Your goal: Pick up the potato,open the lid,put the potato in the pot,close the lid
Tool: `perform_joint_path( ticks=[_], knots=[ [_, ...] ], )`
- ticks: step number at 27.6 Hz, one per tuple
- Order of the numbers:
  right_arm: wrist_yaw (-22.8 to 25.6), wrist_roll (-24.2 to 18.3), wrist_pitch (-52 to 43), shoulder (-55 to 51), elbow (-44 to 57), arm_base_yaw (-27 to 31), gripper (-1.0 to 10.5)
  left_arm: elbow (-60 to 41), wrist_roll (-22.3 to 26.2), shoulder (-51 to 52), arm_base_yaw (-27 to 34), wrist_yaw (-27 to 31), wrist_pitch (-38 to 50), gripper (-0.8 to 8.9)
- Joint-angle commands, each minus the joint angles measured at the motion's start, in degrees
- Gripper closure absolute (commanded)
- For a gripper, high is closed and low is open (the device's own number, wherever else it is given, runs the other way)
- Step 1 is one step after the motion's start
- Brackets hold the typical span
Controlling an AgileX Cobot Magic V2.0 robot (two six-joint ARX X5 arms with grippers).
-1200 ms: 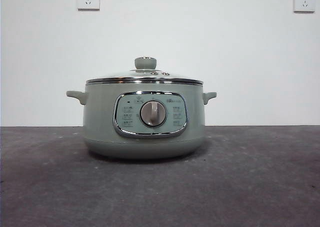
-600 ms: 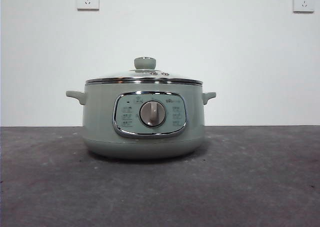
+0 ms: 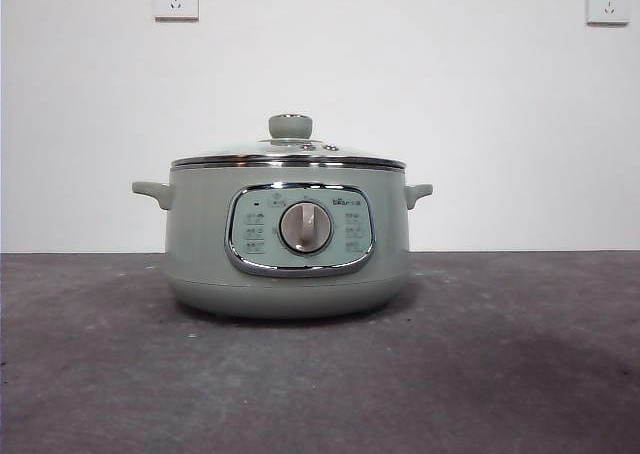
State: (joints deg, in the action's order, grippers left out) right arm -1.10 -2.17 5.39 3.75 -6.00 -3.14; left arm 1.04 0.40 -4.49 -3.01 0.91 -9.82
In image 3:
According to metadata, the glass lid with green knob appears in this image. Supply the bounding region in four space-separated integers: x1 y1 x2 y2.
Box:
171 113 407 170

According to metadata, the grey pot dial knob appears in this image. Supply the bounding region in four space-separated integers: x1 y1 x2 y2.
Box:
277 200 334 254

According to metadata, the pale green electric pot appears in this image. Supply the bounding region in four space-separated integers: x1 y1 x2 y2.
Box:
131 162 435 321

